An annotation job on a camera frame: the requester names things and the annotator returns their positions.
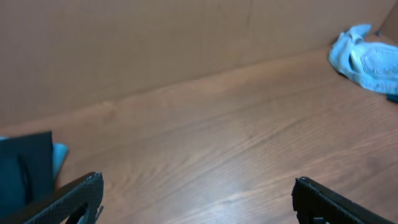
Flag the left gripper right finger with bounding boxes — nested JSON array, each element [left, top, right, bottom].
[[292, 177, 394, 224]]

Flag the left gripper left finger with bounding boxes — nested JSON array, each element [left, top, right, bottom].
[[1, 172, 104, 224]]

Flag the black t-shirt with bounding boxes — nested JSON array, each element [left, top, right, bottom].
[[1, 156, 32, 218]]

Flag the folded light blue jeans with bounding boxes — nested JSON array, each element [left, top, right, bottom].
[[1, 133, 69, 183]]

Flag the folded black shirt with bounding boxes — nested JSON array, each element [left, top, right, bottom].
[[1, 132, 54, 204]]

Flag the dark blue garment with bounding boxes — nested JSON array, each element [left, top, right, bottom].
[[386, 95, 398, 104]]

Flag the crumpled light denim jeans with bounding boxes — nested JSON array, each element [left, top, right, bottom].
[[328, 24, 397, 95]]

